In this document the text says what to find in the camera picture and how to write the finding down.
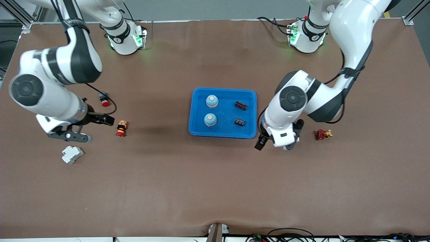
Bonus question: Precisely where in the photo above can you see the blue plastic tray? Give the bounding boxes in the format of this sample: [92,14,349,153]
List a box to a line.
[188,88,258,139]

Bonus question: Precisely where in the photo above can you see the white circuit breaker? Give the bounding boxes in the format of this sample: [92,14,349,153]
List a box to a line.
[61,145,84,165]

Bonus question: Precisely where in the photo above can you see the brown table mat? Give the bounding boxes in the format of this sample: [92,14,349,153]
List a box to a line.
[0,18,430,239]

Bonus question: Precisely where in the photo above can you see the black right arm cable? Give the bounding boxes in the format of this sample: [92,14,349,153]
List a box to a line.
[84,83,117,115]

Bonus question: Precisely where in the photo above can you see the grey metal table bracket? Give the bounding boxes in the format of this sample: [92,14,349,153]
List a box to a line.
[206,223,230,242]

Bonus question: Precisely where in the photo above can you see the black right base cable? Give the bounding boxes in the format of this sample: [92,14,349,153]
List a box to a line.
[121,3,148,24]

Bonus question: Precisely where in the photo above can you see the black base cable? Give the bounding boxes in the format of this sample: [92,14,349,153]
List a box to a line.
[257,16,296,36]
[121,3,148,24]

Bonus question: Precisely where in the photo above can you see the black left base cable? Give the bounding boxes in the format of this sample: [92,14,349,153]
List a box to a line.
[257,16,296,36]

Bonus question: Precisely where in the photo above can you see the aluminium frame profile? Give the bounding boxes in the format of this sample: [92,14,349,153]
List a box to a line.
[0,0,46,34]
[403,0,430,26]

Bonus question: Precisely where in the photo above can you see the white table edge rail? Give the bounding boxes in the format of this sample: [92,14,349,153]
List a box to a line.
[0,237,202,242]

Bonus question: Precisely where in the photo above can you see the black cable bundle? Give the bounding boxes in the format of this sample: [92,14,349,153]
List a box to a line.
[245,228,430,242]

